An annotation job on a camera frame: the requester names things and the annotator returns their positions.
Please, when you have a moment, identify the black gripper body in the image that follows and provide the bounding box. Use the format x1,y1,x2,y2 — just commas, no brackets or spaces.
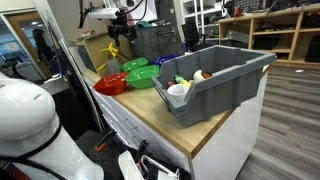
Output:
107,18,138,36

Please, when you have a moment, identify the blue plastic bowl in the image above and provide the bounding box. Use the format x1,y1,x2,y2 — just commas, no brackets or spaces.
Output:
151,53,181,67

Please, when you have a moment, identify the white bear plush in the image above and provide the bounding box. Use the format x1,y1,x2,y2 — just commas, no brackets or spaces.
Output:
192,69,206,83

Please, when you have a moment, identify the green plastic bowl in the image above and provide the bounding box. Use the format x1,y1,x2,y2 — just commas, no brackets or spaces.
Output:
120,56,149,73
125,64,161,90

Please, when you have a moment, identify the red plastic bowl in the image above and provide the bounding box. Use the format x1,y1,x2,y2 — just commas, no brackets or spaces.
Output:
92,71,130,97

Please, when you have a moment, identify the grey plastic tub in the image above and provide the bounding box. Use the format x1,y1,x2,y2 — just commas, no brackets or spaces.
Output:
151,44,278,129

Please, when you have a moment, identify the yellow clamp bundle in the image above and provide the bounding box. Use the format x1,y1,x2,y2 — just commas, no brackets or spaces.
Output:
100,41,120,61

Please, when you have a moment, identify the cardboard box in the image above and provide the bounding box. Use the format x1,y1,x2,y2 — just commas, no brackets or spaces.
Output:
73,31,136,78

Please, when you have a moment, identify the silver metal cylinder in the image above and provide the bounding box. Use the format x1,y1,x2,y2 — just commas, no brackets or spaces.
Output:
105,58,122,75

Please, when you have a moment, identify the black office chair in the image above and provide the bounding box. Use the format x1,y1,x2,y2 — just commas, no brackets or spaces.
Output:
181,21,215,53

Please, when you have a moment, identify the green toy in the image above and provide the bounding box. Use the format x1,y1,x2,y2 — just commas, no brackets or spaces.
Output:
173,73,186,85

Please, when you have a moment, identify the white shelf unit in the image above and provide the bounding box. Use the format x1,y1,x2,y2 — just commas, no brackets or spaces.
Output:
181,0,225,38

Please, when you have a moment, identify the white plastic cup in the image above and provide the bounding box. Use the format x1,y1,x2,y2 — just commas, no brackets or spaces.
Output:
167,83,190,103

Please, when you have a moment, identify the person in dark clothes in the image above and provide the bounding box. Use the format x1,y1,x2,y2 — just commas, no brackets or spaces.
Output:
31,28,61,76

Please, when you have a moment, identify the black orange clamp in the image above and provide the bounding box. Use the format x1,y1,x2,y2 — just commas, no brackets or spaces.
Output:
134,139,150,165
94,129,118,152

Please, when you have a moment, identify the wooden shelf unit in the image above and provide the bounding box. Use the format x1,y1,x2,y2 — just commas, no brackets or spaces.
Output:
218,3,320,70

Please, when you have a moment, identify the white drawer cabinet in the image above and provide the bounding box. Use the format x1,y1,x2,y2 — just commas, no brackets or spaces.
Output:
81,71,270,180

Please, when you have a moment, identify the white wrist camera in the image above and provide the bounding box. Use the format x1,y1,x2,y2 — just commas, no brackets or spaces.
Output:
87,7,121,20

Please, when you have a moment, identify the white plastic bracket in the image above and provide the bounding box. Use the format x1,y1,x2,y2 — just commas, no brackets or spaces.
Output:
117,149,180,180

